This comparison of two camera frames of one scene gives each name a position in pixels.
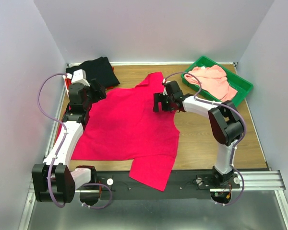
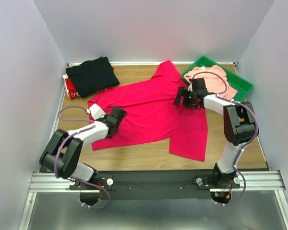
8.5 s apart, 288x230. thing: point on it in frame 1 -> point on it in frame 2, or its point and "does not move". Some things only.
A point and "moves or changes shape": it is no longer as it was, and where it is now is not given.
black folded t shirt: x=100 y=69 does not move
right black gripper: x=160 y=97 -> x=182 y=92
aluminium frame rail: x=270 y=180 does not move
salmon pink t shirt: x=213 y=82 does not move
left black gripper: x=99 y=94 -> x=106 y=115
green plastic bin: x=242 y=85 does not move
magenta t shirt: x=122 y=126 moves or changes shape
